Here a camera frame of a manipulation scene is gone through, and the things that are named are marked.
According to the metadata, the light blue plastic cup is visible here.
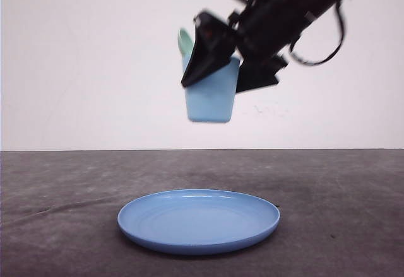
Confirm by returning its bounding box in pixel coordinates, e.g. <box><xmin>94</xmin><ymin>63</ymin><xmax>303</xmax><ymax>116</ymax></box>
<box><xmin>184</xmin><ymin>56</ymin><xmax>240</xmax><ymax>123</ymax></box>

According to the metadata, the black cable loop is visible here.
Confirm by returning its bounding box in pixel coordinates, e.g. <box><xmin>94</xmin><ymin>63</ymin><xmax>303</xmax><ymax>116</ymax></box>
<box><xmin>288</xmin><ymin>1</ymin><xmax>348</xmax><ymax>67</ymax></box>

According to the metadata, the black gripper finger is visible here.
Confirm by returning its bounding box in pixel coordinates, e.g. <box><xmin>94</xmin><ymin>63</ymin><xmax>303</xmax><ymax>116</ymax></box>
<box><xmin>181</xmin><ymin>11</ymin><xmax>238</xmax><ymax>87</ymax></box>
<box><xmin>236</xmin><ymin>55</ymin><xmax>288</xmax><ymax>93</ymax></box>

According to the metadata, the blue plastic plate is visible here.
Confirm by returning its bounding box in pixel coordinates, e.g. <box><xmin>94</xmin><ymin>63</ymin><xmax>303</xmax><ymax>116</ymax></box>
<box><xmin>117</xmin><ymin>189</ymin><xmax>280</xmax><ymax>256</ymax></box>

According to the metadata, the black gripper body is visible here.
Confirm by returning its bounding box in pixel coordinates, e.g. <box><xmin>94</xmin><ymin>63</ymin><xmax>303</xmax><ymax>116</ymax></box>
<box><xmin>210</xmin><ymin>0</ymin><xmax>343</xmax><ymax>66</ymax></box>

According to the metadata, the mint green plastic spoon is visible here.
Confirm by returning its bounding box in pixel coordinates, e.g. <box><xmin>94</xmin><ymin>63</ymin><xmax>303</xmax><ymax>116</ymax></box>
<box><xmin>177</xmin><ymin>28</ymin><xmax>194</xmax><ymax>59</ymax></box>

